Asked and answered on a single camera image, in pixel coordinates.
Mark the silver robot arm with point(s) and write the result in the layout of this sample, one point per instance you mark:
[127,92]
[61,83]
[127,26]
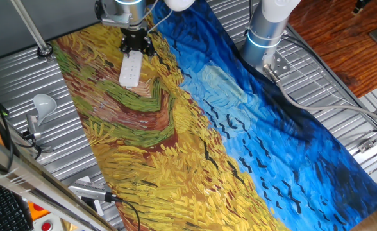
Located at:
[265,29]

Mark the aluminium frame bar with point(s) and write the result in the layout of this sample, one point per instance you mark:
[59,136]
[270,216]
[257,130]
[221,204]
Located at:
[31,179]

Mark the Van Gogh painting cloth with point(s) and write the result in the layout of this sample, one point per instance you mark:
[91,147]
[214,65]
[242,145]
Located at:
[191,160]

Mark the small gray ribbed camera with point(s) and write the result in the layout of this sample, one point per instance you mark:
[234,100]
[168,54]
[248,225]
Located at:
[32,125]

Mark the aluminium corner bracket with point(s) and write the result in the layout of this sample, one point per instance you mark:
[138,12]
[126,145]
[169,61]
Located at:
[372,141]

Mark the white four-button power strip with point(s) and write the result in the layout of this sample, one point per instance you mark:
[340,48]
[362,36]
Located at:
[130,70]

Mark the silver bar-shaped camera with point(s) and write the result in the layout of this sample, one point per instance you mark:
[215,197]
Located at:
[89,191]

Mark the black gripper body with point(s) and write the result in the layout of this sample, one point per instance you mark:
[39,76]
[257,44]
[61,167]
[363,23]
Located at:
[135,40]

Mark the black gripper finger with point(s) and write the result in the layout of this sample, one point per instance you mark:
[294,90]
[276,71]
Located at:
[149,48]
[125,49]

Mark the orange emergency stop box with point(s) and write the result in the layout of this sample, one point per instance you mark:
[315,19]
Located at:
[36,210]

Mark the small metal bracket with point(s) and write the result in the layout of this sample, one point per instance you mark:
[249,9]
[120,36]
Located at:
[46,149]

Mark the metal pole with black base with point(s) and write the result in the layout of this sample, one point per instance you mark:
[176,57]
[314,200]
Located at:
[31,27]

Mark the gray box red button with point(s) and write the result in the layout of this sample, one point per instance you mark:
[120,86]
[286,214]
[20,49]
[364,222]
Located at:
[46,226]

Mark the black keyboard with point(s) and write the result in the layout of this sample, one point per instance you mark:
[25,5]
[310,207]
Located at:
[2,211]

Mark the gray wrist camera with bracket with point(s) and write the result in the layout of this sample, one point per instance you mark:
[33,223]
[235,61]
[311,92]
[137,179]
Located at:
[111,19]

